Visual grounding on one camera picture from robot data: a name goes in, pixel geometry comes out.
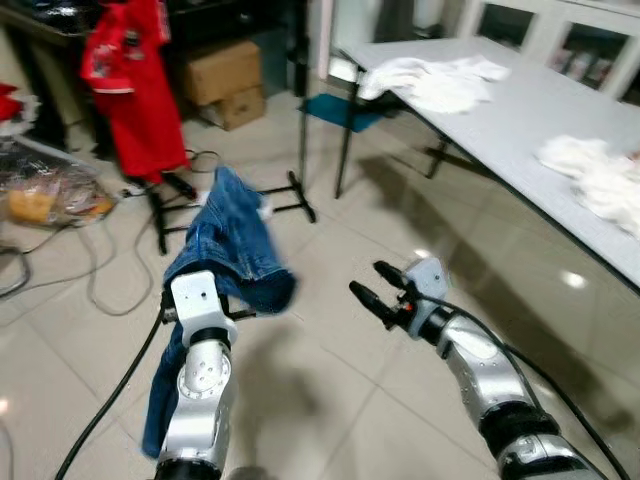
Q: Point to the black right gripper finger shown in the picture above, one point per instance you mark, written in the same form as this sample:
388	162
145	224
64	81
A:
372	303
393	276

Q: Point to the blue denim jeans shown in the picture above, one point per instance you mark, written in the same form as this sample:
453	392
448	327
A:
235	240

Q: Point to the white cotton garment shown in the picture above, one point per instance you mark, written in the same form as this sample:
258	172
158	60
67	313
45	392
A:
600	185

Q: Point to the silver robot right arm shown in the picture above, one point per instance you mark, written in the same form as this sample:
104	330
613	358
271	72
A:
490	380

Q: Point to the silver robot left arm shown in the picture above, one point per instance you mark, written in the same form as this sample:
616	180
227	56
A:
200	400

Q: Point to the black table leg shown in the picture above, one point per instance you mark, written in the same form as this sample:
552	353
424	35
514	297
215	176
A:
346	140

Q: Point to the teal floor mat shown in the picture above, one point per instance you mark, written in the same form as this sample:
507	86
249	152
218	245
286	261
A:
340	110

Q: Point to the white crumpled shirt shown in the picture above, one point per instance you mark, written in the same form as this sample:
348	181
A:
435	85

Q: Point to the black metal clothes rack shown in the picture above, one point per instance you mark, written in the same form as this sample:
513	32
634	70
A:
303	100

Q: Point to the small printed cardboard box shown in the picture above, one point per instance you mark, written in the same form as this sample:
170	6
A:
238	108

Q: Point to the large plain cardboard box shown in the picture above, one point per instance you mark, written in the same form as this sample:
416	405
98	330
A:
222	70

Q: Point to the white glass door cabinet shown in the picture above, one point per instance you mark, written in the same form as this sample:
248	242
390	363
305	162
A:
590	45

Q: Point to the red polo shirt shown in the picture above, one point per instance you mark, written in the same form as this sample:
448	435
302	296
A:
135	100

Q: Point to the red cloth pile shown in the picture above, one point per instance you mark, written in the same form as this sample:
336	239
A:
10	105

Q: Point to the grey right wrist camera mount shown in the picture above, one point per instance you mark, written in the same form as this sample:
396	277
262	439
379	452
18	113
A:
430	278

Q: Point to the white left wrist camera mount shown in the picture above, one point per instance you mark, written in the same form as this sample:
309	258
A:
198	300

